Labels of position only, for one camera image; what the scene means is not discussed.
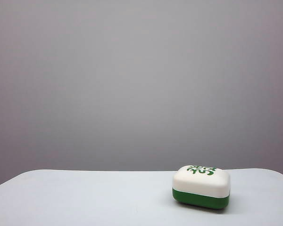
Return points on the white and green foam mahjong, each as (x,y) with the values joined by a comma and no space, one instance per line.
(198,186)

